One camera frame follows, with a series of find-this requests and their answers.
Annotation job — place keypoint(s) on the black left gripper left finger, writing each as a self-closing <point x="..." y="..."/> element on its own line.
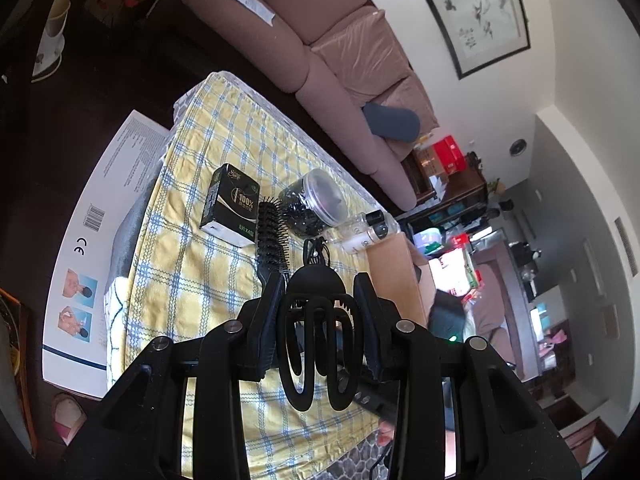
<point x="236" y="351"/>

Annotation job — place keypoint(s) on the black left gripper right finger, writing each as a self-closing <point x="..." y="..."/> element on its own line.
<point x="402" y="351"/>

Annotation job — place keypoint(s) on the black plastic hair claw clip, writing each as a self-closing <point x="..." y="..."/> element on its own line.
<point x="320" y="331"/>

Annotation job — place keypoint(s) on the black round hairbrush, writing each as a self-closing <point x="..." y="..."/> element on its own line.
<point x="271" y="242"/>

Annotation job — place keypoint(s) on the clear bottle with black cap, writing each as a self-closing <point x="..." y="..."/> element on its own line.
<point x="362" y="231"/>

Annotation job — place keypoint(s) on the black and gold box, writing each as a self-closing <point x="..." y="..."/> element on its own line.
<point x="230" y="209"/>

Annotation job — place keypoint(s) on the cardboard box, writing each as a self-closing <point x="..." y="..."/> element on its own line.
<point x="401" y="274"/>

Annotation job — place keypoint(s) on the yellow plaid tablecloth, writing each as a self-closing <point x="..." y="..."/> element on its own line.
<point x="182" y="282"/>

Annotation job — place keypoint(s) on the white product box with pictures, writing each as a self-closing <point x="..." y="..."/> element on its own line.
<point x="74" y="337"/>

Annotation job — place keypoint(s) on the clear jar with dark contents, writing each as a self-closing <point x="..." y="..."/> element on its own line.
<point x="313" y="204"/>

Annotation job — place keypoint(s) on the red box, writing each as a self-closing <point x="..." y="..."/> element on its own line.
<point x="450" y="156"/>

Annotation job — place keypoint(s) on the dark blue cushion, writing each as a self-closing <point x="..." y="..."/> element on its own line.
<point x="392" y="123"/>

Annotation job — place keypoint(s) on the pink brown sofa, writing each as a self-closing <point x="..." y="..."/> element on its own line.
<point x="334" y="56"/>

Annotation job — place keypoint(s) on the framed bird painting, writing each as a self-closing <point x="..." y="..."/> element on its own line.
<point x="479" y="33"/>

